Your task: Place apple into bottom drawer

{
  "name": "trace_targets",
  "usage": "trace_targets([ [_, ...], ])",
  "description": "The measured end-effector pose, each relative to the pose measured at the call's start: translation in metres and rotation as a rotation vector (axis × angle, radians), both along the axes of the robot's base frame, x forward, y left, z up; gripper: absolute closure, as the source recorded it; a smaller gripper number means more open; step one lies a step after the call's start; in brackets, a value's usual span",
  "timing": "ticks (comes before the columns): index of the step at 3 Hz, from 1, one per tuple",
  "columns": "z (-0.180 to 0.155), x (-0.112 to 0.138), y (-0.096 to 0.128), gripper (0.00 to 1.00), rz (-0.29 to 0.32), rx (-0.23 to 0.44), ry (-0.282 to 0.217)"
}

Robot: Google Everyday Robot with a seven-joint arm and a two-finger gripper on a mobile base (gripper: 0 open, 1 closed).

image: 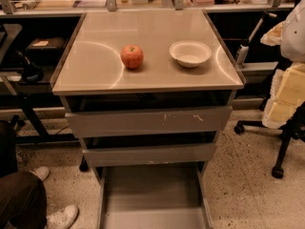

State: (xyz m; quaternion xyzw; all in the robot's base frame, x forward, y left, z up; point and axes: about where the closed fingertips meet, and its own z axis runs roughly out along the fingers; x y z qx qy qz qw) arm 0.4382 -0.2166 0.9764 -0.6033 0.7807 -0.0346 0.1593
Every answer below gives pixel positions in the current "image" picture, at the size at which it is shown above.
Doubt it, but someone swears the black handheld device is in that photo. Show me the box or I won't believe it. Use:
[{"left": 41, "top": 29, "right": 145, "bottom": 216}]
[{"left": 16, "top": 51, "right": 44, "bottom": 83}]

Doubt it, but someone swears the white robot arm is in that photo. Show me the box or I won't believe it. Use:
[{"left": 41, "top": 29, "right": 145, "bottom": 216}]
[{"left": 262, "top": 0, "right": 305, "bottom": 129}]

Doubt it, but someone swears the white sneaker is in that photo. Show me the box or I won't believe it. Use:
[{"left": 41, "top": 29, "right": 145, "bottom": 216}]
[
  {"left": 45, "top": 204, "right": 79, "bottom": 229},
  {"left": 30, "top": 166, "right": 51, "bottom": 181}
]

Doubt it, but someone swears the white sneaker far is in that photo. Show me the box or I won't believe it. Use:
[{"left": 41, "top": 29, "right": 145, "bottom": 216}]
[{"left": 30, "top": 166, "right": 51, "bottom": 181}]

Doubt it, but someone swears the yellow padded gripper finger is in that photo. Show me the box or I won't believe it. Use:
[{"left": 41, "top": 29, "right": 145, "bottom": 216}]
[{"left": 262, "top": 62, "right": 305, "bottom": 129}]

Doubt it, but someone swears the middle grey drawer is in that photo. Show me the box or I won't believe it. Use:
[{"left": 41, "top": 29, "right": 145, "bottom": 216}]
[{"left": 83, "top": 143, "right": 216, "bottom": 167}]

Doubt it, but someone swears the black office chair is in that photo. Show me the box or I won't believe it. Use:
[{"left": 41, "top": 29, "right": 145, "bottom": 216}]
[{"left": 234, "top": 57, "right": 305, "bottom": 179}]

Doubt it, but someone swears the grey drawer cabinet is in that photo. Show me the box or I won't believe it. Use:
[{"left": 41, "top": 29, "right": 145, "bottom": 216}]
[{"left": 51, "top": 9, "right": 247, "bottom": 229}]

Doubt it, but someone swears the white spray bottle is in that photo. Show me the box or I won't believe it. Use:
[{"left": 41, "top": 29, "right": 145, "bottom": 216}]
[{"left": 235, "top": 11, "right": 277, "bottom": 68}]

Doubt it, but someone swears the white sneaker near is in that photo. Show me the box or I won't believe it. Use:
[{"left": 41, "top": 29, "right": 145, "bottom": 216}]
[{"left": 45, "top": 204, "right": 79, "bottom": 229}]

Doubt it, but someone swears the white paper bowl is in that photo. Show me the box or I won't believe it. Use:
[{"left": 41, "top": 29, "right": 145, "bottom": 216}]
[{"left": 169, "top": 40, "right": 212, "bottom": 69}]

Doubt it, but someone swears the open bottom grey drawer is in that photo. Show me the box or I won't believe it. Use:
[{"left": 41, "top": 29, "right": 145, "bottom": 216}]
[{"left": 97, "top": 163, "right": 214, "bottom": 229}]

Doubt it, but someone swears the black box on shelf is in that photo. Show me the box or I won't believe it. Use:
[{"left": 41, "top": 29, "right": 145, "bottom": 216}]
[{"left": 26, "top": 37, "right": 67, "bottom": 66}]

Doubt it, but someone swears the top grey drawer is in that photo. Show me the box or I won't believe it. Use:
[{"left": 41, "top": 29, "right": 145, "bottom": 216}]
[{"left": 66, "top": 106, "right": 232, "bottom": 138}]

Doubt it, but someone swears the red apple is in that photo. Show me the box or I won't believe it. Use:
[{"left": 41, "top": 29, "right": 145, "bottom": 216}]
[{"left": 120, "top": 45, "right": 144, "bottom": 70}]

